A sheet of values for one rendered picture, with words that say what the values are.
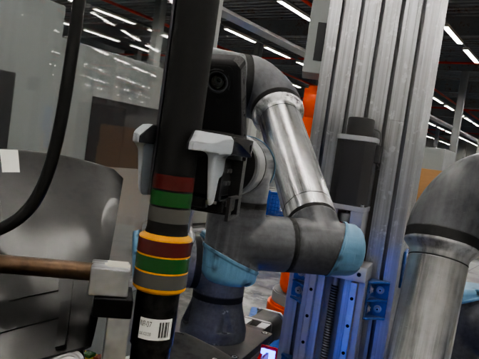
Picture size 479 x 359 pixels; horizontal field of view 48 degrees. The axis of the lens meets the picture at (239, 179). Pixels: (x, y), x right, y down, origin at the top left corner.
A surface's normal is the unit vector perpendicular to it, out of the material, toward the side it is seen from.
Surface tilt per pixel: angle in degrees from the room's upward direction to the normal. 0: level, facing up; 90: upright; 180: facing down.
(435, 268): 72
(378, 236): 90
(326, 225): 36
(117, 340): 90
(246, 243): 87
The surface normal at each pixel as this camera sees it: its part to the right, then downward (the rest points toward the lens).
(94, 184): 0.41, -0.73
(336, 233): 0.30, -0.60
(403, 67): -0.37, 0.00
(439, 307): 0.01, -0.23
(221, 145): 0.89, 0.14
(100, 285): 0.22, 0.08
